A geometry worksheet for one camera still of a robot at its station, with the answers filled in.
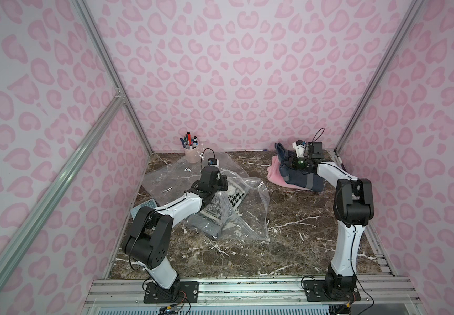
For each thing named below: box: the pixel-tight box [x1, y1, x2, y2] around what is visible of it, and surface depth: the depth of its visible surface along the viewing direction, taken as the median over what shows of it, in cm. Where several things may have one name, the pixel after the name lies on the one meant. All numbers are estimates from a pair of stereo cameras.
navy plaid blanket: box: [274, 141, 325, 192], surface depth 100 cm
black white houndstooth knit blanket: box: [199, 189, 247, 220], surface depth 93 cm
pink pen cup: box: [181, 139, 202, 164], surface depth 110 cm
